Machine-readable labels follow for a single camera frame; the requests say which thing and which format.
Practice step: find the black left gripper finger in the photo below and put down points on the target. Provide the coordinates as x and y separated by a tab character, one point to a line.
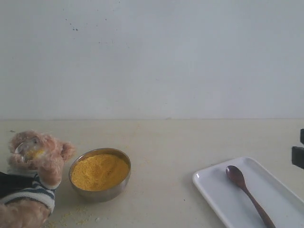
16	185

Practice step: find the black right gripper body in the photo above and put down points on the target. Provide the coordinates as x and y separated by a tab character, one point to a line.
297	157

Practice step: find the brown teddy bear striped shirt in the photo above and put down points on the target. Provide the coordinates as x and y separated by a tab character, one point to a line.
46	155

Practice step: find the dark wooden spoon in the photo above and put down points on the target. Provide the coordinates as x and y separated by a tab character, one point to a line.
237	177

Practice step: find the white rectangular plastic tray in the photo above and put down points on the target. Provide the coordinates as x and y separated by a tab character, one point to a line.
233	206

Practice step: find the yellow millet grain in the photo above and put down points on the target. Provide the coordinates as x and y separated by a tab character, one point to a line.
99	172

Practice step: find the steel bowl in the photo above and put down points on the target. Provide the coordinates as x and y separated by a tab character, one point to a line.
103	195

